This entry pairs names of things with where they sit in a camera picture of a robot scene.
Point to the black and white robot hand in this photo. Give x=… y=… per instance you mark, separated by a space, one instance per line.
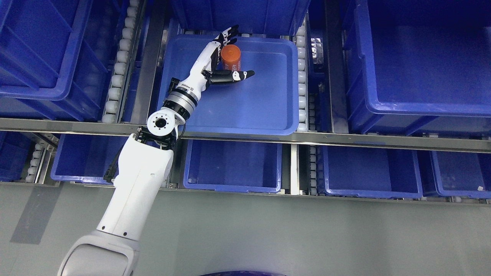
x=203 y=73

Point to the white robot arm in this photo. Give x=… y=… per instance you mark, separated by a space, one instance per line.
x=144 y=162

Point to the metal shelf rack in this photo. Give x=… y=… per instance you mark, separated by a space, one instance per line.
x=326 y=110

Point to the shallow blue tray bin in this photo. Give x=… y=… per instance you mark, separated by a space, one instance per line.
x=264 y=104

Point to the blue bin upper centre back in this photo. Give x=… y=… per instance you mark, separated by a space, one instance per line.
x=266 y=17

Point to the blue bin lower centre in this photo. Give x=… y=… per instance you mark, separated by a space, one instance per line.
x=230 y=166

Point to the blue bin lower left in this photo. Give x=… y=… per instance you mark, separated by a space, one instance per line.
x=84 y=158

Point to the blue bin upper left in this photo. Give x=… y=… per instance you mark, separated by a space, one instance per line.
x=55 y=55

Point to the blue bin lower right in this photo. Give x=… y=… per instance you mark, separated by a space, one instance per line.
x=373 y=173

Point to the blue bin far left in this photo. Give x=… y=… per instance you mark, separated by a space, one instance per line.
x=14 y=149

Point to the blue bin upper right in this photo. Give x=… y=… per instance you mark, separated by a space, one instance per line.
x=416 y=67

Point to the blue bin far right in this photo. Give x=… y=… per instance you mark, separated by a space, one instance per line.
x=445 y=173

